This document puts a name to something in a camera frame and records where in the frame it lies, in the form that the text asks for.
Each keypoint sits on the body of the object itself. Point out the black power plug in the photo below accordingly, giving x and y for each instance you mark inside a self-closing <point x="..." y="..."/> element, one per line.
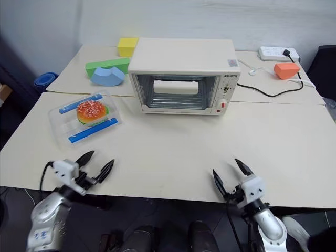
<point x="286" y="52"/>

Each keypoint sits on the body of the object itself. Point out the clear plastic bag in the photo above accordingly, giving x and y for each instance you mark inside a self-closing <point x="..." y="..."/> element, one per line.
<point x="331" y="106"/>

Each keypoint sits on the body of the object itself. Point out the clear plastic tray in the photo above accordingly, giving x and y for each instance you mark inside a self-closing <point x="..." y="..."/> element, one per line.
<point x="63" y="123"/>

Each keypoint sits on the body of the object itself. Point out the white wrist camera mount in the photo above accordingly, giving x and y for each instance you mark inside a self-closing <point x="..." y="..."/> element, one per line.
<point x="253" y="187"/>
<point x="64" y="172"/>

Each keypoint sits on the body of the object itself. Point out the glass oven door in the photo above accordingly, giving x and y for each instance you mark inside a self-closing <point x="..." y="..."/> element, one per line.
<point x="143" y="92"/>

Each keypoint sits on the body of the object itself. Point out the yellow foam block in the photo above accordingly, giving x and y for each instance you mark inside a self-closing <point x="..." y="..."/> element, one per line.
<point x="126" y="46"/>

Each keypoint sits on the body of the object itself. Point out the cream toaster oven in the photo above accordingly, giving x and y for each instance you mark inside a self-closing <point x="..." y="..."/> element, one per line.
<point x="181" y="56"/>

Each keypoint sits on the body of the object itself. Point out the white power strip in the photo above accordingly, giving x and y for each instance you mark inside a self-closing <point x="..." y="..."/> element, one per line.
<point x="270" y="53"/>

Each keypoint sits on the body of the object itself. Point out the brown cardboard box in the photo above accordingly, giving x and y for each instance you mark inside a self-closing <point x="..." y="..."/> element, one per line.
<point x="4" y="93"/>

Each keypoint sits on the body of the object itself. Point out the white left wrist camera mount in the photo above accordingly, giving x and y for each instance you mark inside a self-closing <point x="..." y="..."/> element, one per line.
<point x="64" y="172"/>

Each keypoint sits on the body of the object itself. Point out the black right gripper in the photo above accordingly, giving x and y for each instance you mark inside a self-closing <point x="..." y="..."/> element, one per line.
<point x="236" y="197"/>

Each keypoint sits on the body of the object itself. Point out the orange foam block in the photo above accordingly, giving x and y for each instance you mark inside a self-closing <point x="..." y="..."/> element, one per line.
<point x="286" y="70"/>

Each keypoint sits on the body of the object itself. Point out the blue arc foam block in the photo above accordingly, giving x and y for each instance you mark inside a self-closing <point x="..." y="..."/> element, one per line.
<point x="106" y="77"/>

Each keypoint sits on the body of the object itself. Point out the toy hamburger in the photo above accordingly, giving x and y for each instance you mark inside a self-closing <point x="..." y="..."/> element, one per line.
<point x="90" y="111"/>

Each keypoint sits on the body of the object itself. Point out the green foam block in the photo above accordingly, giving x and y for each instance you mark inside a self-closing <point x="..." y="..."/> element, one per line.
<point x="105" y="64"/>

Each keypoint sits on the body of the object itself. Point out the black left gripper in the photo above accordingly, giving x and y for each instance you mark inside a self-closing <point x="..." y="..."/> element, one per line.
<point x="85" y="180"/>

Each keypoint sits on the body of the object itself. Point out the dark rounded shape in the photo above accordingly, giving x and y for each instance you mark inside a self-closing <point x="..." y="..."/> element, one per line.
<point x="203" y="237"/>
<point x="141" y="240"/>

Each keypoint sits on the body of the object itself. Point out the red rocker switch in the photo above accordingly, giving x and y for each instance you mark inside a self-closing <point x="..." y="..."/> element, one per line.
<point x="223" y="104"/>

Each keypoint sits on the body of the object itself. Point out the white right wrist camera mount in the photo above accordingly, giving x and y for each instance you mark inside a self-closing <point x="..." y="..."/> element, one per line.
<point x="253" y="187"/>

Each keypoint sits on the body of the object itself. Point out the black chair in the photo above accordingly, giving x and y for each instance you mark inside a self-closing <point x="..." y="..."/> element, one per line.
<point x="324" y="71"/>

